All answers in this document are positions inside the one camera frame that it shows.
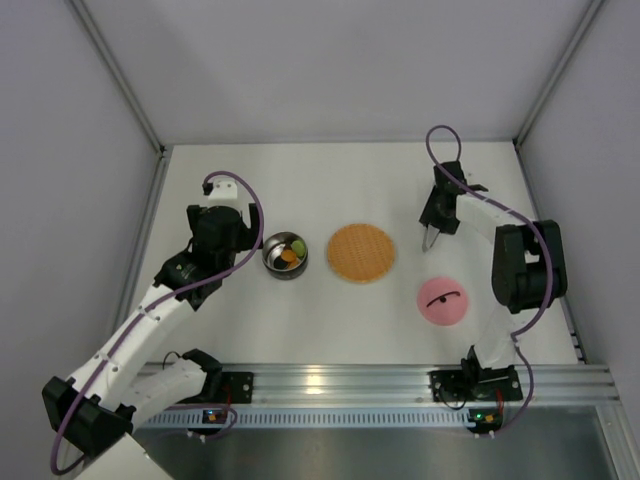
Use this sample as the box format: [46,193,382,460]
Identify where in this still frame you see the metal tongs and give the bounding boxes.
[421,225,440,253]

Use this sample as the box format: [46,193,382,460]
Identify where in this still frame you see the orange round food piece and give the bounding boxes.
[280,249,297,263]

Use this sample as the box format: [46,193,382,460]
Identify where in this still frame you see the green round food piece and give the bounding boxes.
[291,240,306,257]

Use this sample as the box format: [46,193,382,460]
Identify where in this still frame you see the pink lid with black handle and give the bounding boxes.
[416,276,469,327]

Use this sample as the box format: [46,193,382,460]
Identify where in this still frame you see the black round food piece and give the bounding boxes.
[273,257,290,271]

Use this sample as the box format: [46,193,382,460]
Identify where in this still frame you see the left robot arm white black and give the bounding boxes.
[42,201,264,463]

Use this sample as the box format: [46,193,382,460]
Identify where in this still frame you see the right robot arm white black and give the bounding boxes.
[419,161,568,401]

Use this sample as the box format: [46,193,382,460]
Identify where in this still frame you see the steel lunch box bowl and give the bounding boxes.
[262,231,309,280]

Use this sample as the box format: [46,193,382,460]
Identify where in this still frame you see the woven orange basket plate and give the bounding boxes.
[327,223,396,284]

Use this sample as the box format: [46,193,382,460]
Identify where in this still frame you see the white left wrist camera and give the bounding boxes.
[203,177,238,205]

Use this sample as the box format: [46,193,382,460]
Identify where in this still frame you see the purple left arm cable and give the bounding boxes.
[51,170,264,474]

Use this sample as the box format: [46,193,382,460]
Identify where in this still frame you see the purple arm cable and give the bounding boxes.
[51,170,264,474]
[425,124,557,441]

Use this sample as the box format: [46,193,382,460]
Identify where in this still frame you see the left aluminium frame post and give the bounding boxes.
[67,0,167,153]

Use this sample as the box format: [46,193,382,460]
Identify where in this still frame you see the aluminium frame post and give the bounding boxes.
[67,0,167,153]
[513,0,609,147]

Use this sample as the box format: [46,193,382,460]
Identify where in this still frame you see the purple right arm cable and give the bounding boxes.
[425,124,557,441]

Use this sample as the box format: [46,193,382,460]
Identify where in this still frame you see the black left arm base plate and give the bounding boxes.
[219,371,254,405]

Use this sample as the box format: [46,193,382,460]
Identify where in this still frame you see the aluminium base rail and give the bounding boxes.
[134,362,621,407]

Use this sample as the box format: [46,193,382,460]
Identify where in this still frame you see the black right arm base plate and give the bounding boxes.
[429,369,469,404]

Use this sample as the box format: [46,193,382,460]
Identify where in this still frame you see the slotted grey cable duct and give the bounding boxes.
[143,405,498,430]

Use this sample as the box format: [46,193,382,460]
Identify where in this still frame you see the right aluminium frame post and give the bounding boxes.
[513,0,609,147]

